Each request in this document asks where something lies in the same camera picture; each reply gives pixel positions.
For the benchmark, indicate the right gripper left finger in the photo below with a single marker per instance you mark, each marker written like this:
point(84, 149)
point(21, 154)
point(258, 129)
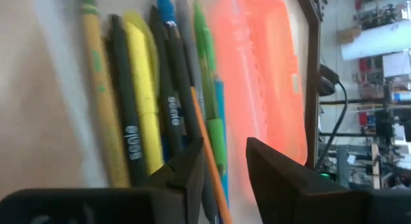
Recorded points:
point(183, 185)

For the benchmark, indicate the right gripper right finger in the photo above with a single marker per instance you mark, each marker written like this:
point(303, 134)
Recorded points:
point(282, 192)

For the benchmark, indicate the orange pencil with blue eraser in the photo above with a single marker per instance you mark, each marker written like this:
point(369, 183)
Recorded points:
point(208, 153)

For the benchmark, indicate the green highlighter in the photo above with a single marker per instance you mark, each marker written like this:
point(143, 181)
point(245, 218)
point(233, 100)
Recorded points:
point(212, 131)

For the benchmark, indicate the black pen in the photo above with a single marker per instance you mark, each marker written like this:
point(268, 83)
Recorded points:
point(167, 89)
point(128, 105)

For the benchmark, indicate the yellow highlighter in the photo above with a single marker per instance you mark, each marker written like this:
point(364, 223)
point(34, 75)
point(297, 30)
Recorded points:
point(144, 89)

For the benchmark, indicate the clear box with orange lid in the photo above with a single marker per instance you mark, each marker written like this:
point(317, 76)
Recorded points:
point(263, 89)

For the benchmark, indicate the yellow pencil with green ferrule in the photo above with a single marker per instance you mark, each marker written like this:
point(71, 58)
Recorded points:
point(102, 89)

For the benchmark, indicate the grey pen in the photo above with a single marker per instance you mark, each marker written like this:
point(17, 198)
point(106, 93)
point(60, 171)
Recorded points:
point(186, 31)

